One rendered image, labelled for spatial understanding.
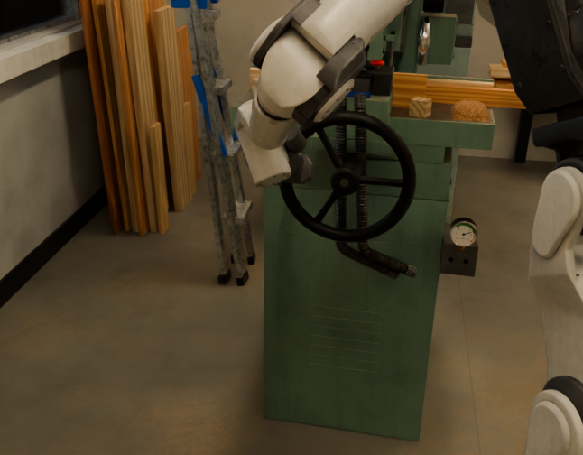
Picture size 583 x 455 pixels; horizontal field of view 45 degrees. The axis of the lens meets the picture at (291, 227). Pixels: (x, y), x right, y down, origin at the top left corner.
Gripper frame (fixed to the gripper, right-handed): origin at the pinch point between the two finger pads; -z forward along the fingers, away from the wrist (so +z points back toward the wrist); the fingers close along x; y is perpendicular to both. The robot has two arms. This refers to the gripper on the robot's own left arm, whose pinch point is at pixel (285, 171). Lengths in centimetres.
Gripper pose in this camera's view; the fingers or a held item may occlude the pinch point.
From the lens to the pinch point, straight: 142.4
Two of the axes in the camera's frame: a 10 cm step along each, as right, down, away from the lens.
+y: 1.5, -9.9, 0.8
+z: -1.7, -1.0, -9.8
